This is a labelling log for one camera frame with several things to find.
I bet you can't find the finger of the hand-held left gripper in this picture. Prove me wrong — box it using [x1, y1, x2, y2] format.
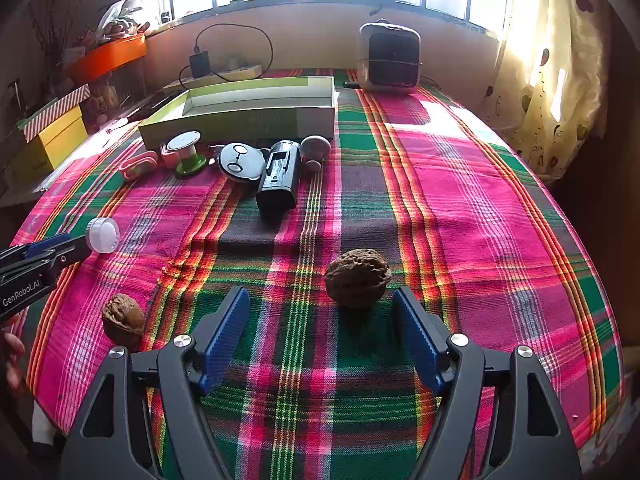
[25, 232, 73, 258]
[35, 236, 95, 275]

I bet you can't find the black flat device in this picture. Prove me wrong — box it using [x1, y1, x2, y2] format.
[125, 90, 176, 122]

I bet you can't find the person's left hand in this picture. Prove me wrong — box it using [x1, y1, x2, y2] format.
[0, 329, 27, 393]

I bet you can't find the cream dotted curtain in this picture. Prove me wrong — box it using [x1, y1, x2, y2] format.
[480, 0, 626, 181]

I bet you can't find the black charger cable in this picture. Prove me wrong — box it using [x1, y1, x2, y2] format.
[192, 23, 275, 83]

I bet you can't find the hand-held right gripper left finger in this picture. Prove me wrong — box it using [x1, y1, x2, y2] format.
[60, 286, 251, 480]

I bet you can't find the black rectangular gadget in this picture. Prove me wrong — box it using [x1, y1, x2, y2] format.
[255, 140, 302, 212]

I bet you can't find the white plastic bag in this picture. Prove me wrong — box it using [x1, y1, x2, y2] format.
[97, 0, 143, 36]

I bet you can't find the green white cardboard box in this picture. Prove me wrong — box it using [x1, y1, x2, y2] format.
[138, 76, 337, 151]

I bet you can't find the round grey white case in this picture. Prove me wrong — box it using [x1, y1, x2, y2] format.
[209, 142, 266, 184]

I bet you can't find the beige power strip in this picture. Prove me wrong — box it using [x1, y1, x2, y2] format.
[165, 64, 263, 92]

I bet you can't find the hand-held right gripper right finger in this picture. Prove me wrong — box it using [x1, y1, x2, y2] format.
[391, 286, 583, 480]

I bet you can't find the orange box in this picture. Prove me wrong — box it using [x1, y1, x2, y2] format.
[67, 34, 148, 83]

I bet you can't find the grey space heater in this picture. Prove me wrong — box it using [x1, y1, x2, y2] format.
[356, 20, 423, 95]

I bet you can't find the brown walnut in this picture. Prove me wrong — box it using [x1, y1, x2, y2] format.
[101, 293, 146, 351]
[324, 248, 393, 309]

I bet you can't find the grey mushroom-shaped gadget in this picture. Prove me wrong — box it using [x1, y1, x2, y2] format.
[300, 135, 331, 172]

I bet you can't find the white ribbed plastic cap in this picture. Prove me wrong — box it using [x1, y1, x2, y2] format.
[86, 216, 121, 254]

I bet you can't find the yellow box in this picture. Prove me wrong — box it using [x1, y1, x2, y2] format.
[5, 105, 90, 186]

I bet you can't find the white spool with green base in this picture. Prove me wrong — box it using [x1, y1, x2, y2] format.
[165, 131, 208, 177]

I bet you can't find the pink green plaid blanket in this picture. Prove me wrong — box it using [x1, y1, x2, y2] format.
[10, 67, 626, 480]

